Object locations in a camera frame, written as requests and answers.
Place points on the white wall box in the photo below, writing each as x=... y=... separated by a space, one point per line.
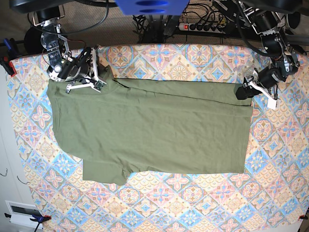
x=22 y=213

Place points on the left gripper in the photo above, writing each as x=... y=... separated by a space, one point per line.
x=268 y=77

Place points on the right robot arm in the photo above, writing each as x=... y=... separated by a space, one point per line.
x=63 y=66

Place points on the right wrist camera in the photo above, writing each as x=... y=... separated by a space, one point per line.
x=98 y=85

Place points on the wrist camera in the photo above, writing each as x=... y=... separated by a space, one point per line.
x=272 y=104
x=98 y=85

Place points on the blue orange clamp lower left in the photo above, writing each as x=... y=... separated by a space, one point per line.
x=38 y=218

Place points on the patterned tablecloth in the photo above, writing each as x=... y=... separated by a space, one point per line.
x=273 y=191

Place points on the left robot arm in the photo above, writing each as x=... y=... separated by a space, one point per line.
x=262 y=16

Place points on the white power strip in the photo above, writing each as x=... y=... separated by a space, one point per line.
x=200 y=27

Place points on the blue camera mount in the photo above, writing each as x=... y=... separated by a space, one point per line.
x=152 y=7

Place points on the orange clamp lower right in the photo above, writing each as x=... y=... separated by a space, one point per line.
x=303 y=217

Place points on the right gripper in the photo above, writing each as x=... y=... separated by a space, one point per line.
x=81 y=66

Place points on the blue orange clamp upper left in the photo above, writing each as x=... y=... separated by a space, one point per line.
x=6 y=61

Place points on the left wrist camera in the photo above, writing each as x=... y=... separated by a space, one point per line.
x=272 y=104

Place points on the green t-shirt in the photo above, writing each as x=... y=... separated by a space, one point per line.
x=137 y=125

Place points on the blue orange clamp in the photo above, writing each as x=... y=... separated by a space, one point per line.
x=38 y=218
x=6 y=61

